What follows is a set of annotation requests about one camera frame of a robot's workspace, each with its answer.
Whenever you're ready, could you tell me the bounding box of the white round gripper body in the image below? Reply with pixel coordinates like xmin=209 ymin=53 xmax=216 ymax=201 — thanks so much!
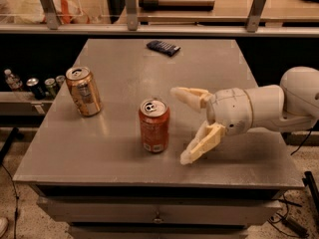
xmin=206 ymin=88 xmax=252 ymax=135

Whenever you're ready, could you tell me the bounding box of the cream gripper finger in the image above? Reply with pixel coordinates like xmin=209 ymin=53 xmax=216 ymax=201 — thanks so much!
xmin=180 ymin=121 xmax=225 ymax=165
xmin=170 ymin=87 xmax=212 ymax=113

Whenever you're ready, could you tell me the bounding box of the red coke can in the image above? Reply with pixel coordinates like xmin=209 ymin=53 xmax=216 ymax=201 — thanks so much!
xmin=139 ymin=98 xmax=170 ymax=153

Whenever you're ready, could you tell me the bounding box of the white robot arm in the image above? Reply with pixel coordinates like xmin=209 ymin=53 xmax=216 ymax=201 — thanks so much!
xmin=170 ymin=67 xmax=319 ymax=165

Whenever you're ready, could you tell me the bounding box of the dark blue rxbar wrapper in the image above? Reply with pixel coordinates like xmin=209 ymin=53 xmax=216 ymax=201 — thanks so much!
xmin=147 ymin=40 xmax=180 ymax=57

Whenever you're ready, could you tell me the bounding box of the gold soda can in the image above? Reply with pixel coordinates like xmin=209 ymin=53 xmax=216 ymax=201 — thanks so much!
xmin=66 ymin=67 xmax=102 ymax=117

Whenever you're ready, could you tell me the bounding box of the silver shelf can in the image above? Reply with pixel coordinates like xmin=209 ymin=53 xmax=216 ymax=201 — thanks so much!
xmin=56 ymin=75 xmax=65 ymax=87

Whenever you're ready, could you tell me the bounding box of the green shelf can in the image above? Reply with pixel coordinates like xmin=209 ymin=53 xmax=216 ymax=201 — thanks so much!
xmin=45 ymin=78 xmax=58 ymax=98

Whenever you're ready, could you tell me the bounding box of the dark blue shelf can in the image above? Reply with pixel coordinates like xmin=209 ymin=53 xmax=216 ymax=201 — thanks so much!
xmin=26 ymin=78 xmax=46 ymax=100

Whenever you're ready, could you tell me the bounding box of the grey cabinet drawer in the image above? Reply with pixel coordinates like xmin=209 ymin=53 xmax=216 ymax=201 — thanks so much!
xmin=37 ymin=197 xmax=280 ymax=227

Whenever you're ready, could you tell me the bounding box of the clear plastic water bottle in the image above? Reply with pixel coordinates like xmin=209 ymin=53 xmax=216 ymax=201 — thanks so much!
xmin=4 ymin=69 xmax=23 ymax=92

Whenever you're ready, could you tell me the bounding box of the white orange plastic bag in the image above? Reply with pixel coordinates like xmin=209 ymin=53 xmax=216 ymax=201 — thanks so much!
xmin=14 ymin=0 xmax=91 ymax=25

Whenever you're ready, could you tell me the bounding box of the metal drawer handle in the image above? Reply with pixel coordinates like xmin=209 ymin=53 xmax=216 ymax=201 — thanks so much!
xmin=153 ymin=208 xmax=163 ymax=224

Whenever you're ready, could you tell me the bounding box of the right metal rail bracket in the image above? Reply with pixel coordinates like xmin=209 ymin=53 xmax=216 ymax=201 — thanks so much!
xmin=245 ymin=0 xmax=267 ymax=33

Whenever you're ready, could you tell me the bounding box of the metal rail bracket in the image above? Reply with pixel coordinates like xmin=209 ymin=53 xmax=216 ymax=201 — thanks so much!
xmin=245 ymin=0 xmax=267 ymax=33
xmin=125 ymin=0 xmax=139 ymax=31
xmin=40 ymin=0 xmax=61 ymax=30

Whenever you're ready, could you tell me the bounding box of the black power adapter cable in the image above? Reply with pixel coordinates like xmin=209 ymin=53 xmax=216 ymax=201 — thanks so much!
xmin=267 ymin=196 xmax=310 ymax=239

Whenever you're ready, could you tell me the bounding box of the middle metal rail bracket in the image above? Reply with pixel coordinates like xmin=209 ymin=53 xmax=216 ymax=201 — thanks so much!
xmin=125 ymin=0 xmax=139 ymax=31

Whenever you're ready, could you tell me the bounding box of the left metal rail bracket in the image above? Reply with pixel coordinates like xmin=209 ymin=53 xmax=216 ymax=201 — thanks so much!
xmin=40 ymin=0 xmax=61 ymax=30

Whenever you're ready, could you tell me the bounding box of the black floor cable left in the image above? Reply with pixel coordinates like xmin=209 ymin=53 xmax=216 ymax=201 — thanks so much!
xmin=0 ymin=162 xmax=20 ymax=239

